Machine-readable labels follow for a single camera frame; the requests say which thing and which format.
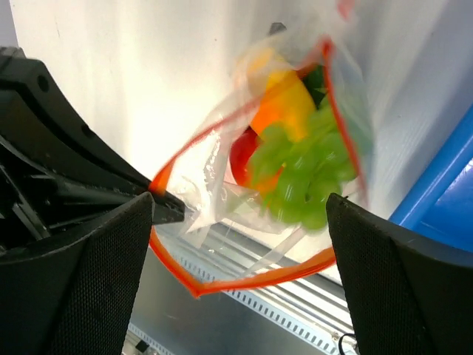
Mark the clear zip bag orange zipper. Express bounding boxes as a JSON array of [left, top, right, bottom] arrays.
[[149, 1, 374, 297]]

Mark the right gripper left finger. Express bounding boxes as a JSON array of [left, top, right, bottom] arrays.
[[1, 193, 153, 354]]

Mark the yellow orange mango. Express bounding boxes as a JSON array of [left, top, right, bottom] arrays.
[[247, 48, 316, 142]]

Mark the green grape bunch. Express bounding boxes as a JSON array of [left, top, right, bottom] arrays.
[[247, 106, 356, 231]]

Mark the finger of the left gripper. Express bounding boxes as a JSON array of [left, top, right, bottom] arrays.
[[1, 47, 149, 195], [0, 136, 186, 249]]

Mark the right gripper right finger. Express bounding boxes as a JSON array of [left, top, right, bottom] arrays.
[[326, 193, 472, 354]]

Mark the grey toy fish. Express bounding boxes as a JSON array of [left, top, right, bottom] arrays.
[[268, 22, 287, 36]]

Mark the red orange mango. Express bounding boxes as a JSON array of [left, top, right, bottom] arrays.
[[229, 127, 281, 195]]

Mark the green cucumber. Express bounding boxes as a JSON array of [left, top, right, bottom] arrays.
[[303, 65, 327, 108]]

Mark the aluminium mounting rail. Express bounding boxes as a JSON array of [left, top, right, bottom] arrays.
[[150, 220, 353, 337]]

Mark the blue plastic bin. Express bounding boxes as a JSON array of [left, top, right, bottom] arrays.
[[389, 109, 472, 251]]

